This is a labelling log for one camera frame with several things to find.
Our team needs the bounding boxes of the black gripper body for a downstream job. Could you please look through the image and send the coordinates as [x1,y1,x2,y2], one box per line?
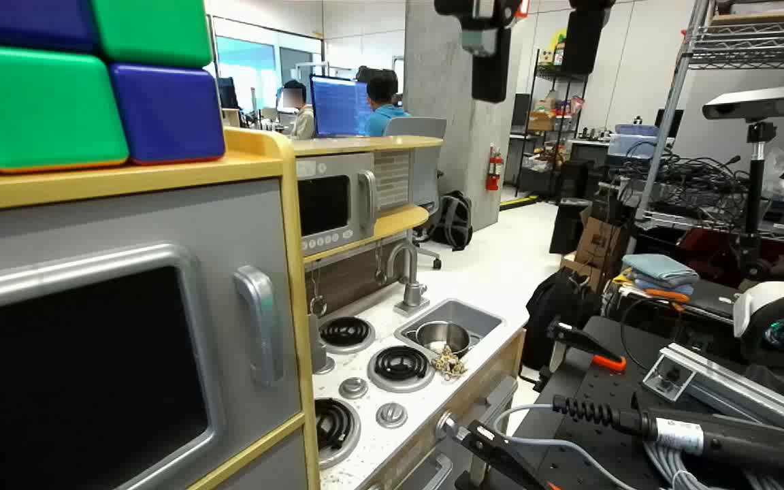
[458,14,515,80]

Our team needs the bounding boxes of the green plastic storage bin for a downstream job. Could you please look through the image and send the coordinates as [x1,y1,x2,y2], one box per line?
[89,0,214,68]
[0,40,130,173]

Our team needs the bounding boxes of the black bag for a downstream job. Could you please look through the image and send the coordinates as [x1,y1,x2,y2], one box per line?
[523,268,597,376]

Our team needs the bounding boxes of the blue plastic container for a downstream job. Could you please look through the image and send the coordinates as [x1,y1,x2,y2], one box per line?
[606,119,663,163]

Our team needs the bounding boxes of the wooden toy play kitchen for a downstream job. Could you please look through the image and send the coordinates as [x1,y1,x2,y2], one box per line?
[0,125,527,490]

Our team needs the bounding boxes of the coiled grey cables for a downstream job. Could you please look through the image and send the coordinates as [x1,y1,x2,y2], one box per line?
[549,391,784,485]

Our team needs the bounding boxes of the black hanging box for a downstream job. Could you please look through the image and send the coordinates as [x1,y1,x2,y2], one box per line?
[561,0,619,76]

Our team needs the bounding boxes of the silver metal frame pole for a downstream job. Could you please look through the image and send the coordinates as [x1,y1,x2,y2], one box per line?
[635,0,714,222]

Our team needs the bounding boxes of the person in blue shirt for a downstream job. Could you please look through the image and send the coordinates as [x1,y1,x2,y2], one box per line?
[353,64,413,138]

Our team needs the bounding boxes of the thin white cable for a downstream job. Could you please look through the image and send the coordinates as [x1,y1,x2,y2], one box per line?
[489,402,614,490]

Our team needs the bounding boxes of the red fire extinguisher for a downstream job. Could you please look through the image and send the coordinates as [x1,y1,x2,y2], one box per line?
[484,147,507,195]

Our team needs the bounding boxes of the brown cardboard box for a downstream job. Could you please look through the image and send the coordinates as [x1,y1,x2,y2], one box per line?
[575,214,635,275]

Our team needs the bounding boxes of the steel toy sink basin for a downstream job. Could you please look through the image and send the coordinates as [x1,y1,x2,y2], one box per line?
[394,297,507,358]

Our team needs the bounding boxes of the small orange tipped clamp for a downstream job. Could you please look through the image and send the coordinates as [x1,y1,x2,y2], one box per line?
[549,320,632,378]

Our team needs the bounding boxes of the black coil toy burner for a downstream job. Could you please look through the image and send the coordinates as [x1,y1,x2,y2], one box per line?
[314,395,364,470]
[364,343,439,395]
[319,313,379,357]

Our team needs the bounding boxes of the aluminium extrusion profile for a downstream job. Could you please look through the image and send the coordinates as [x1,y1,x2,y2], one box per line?
[642,340,784,440]

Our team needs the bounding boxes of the small steel pot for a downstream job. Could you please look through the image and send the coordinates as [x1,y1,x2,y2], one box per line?
[408,319,474,358]

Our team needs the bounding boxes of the person in white shirt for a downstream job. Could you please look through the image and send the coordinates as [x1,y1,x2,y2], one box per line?
[277,79,319,142]

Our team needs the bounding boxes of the folded blue cloth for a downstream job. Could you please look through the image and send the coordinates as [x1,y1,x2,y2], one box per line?
[620,251,702,294]

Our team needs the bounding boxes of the grey coiled cable bundle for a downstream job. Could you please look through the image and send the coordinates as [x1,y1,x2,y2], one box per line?
[646,440,781,490]

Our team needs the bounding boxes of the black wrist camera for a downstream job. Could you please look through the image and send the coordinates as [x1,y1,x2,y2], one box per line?
[432,0,525,22]

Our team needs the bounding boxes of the black shelf rack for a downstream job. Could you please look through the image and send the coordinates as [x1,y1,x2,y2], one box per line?
[515,49,597,199]

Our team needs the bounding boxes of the black backpack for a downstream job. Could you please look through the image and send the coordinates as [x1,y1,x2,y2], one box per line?
[428,187,477,252]

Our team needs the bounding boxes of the grey toy microwave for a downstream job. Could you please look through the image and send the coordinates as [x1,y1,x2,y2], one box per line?
[295,150,380,259]

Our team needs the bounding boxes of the small tan stuffed animal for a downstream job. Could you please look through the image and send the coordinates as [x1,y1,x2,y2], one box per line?
[428,346,469,380]

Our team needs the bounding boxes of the grey round stove knob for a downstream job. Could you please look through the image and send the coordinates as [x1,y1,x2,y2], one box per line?
[372,399,410,433]
[338,376,371,402]

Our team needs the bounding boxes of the grey toy faucet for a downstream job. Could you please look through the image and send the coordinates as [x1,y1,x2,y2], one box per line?
[384,236,432,315]

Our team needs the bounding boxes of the black camera stand pole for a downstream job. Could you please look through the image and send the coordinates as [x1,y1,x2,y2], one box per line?
[738,119,779,279]

